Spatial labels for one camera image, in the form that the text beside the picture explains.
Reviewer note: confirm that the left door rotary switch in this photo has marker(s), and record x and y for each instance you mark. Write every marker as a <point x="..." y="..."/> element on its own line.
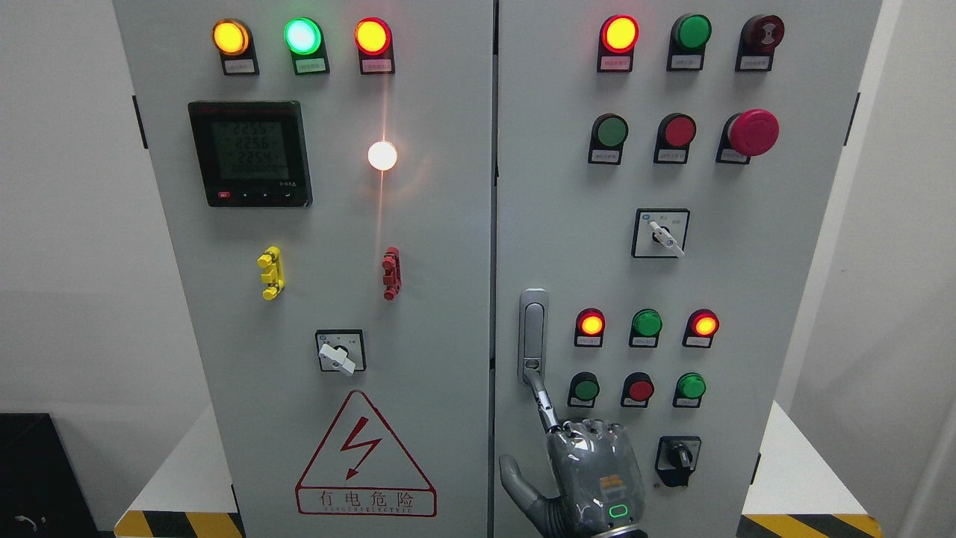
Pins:
<point x="341" y="351"/>

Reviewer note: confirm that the green lit indicator light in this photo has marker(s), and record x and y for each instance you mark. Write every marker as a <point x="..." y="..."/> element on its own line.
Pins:
<point x="306" y="43"/>

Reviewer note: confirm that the green push button lower right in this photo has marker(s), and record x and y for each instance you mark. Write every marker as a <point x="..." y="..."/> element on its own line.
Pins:
<point x="689" y="391"/>

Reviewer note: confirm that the green indicator lower middle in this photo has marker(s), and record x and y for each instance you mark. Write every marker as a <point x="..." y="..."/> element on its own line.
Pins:
<point x="645" y="329"/>

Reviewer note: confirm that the red push button upper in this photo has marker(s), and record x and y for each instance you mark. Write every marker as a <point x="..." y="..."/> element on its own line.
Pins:
<point x="675" y="133"/>

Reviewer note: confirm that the red indicator light right top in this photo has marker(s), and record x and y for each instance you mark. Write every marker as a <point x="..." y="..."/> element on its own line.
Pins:
<point x="618" y="37"/>

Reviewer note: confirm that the red electrical warning sticker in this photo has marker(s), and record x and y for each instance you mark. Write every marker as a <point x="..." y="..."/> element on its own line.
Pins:
<point x="361" y="468"/>

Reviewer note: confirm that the grey cabinet door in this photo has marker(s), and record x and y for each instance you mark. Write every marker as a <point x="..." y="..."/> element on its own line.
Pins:
<point x="567" y="226"/>
<point x="428" y="352"/>

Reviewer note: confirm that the right grey cabinet door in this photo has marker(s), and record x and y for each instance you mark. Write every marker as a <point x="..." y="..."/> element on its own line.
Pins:
<point x="567" y="226"/>

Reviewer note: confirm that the upper right rotary switch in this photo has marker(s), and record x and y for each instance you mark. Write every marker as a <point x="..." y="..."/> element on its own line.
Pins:
<point x="660" y="232"/>

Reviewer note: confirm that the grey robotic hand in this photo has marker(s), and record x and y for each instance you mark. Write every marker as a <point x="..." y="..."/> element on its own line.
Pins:
<point x="596" y="470"/>

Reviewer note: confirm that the red lit indicator lower right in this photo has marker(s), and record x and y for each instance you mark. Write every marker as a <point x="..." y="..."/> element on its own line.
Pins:
<point x="701" y="327"/>

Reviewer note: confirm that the yellow indicator light top left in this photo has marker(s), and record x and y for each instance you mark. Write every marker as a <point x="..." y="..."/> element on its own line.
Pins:
<point x="234" y="42"/>

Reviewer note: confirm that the red emergency stop button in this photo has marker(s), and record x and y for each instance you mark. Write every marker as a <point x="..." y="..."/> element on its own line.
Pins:
<point x="746" y="135"/>

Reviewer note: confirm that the left grey cabinet door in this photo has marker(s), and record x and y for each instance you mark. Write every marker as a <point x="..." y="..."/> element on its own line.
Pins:
<point x="428" y="352"/>

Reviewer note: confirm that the red push button lower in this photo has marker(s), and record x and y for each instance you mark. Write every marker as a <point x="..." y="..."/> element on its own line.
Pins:
<point x="638" y="388"/>

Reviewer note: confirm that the dark red buzzer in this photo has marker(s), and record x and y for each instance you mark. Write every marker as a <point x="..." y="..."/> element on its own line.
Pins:
<point x="759" y="38"/>

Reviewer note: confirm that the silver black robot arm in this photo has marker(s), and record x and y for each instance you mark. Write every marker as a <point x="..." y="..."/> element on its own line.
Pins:
<point x="629" y="531"/>

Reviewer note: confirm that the silver door handle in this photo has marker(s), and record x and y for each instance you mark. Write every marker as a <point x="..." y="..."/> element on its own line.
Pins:
<point x="532" y="332"/>

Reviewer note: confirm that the black box lower left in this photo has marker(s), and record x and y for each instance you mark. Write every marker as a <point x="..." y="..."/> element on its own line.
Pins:
<point x="40" y="496"/>

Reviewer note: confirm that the green push button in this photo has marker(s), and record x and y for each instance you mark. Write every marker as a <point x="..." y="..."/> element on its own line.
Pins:
<point x="607" y="139"/>
<point x="583" y="389"/>
<point x="689" y="391"/>

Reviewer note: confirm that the red lit indicator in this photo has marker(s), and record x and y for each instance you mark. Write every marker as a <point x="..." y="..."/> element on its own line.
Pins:
<point x="701" y="327"/>
<point x="590" y="326"/>

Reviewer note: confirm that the black knob rotary switch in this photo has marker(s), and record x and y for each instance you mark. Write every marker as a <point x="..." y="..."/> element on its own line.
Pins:
<point x="677" y="459"/>

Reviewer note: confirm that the red lit indicator lower left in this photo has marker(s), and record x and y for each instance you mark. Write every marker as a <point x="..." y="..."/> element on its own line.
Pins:
<point x="590" y="326"/>

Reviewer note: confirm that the green push button upper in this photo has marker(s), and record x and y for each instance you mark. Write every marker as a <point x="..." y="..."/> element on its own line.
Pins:
<point x="607" y="139"/>

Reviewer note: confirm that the red push button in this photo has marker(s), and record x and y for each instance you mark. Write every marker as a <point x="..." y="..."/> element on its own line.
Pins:
<point x="638" y="388"/>
<point x="675" y="133"/>

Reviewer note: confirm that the yellow terminal connector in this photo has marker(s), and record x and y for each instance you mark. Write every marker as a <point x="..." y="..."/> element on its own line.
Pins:
<point x="272" y="273"/>

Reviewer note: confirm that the red indicator light left door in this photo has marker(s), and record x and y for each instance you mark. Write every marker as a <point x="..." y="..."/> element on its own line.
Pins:
<point x="373" y="39"/>

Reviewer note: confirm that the green indicator light right top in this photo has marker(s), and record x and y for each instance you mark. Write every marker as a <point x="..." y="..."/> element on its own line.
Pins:
<point x="687" y="46"/>

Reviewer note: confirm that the white lit indicator light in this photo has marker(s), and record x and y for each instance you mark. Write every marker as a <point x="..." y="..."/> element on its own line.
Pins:
<point x="382" y="155"/>

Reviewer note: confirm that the red terminal connector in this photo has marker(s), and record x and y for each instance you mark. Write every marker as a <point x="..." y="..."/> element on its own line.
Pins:
<point x="392" y="273"/>

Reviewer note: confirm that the green push button lower left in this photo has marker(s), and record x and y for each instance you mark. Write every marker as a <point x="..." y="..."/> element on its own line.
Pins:
<point x="583" y="389"/>

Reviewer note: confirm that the black digital power meter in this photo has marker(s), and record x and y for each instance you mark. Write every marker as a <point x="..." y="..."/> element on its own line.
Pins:
<point x="251" y="153"/>

